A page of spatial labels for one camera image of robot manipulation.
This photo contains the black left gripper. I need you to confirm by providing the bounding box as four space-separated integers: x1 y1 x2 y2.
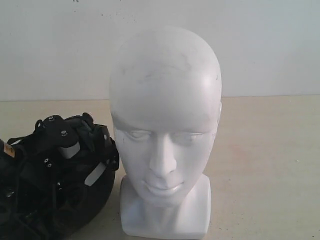
0 112 119 198

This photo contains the black helmet with visor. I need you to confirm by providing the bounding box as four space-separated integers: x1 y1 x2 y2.
0 135 116 240

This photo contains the white mannequin head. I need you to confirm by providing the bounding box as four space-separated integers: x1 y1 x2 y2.
109 26 222 240

